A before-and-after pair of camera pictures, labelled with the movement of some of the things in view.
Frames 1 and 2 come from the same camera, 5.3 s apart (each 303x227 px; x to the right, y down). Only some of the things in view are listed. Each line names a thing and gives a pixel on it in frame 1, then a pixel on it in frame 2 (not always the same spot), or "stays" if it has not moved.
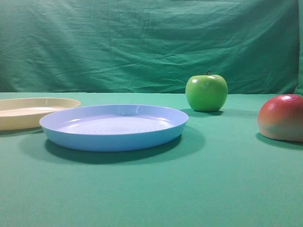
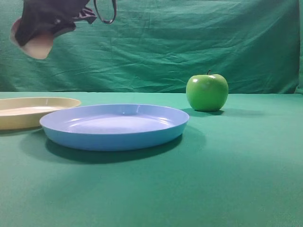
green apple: (206, 93) stays
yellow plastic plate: (26, 113) stays
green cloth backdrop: (150, 46) stays
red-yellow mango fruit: (281, 118) -> (39, 47)
